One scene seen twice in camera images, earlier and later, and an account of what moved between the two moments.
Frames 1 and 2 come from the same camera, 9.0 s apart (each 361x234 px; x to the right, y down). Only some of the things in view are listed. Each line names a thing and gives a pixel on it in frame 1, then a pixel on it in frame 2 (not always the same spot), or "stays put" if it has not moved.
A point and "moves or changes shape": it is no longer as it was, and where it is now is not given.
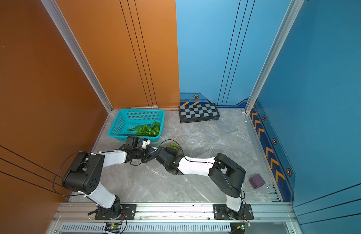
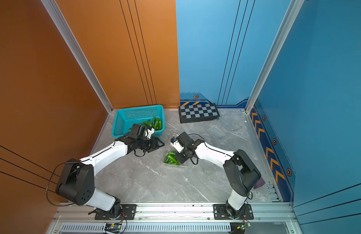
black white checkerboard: x=198 y=112 stays put
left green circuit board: x=112 y=227 stays put
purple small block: x=256 y=181 stays put
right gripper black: x=173 y=151 to x=181 y=159
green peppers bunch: x=151 y=130 moves or changes shape
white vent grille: x=150 y=227 stays put
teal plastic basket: x=145 y=123 moves or changes shape
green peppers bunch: x=175 y=146 moves or changes shape
